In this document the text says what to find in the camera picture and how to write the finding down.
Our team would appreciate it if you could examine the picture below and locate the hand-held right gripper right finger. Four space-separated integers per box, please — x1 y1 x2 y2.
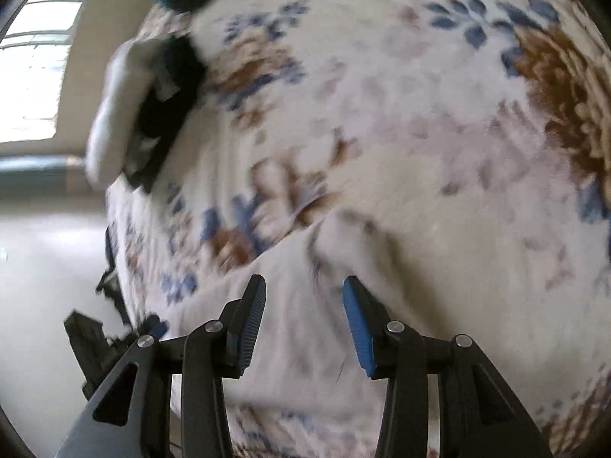
343 276 554 458

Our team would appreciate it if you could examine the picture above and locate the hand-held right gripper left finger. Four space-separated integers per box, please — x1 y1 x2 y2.
55 274 267 458

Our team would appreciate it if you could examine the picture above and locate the white small garment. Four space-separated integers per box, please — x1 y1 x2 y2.
169 207 433 418

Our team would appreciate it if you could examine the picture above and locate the bright window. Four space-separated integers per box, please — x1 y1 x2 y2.
0 0 103 145

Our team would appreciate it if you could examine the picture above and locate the grey window ledge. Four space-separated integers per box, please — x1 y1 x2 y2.
0 154 92 197

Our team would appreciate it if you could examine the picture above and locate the floral printed blanket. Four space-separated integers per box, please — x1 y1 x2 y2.
102 0 611 458

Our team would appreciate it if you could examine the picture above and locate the black frame object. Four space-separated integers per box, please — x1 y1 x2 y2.
63 226 169 402

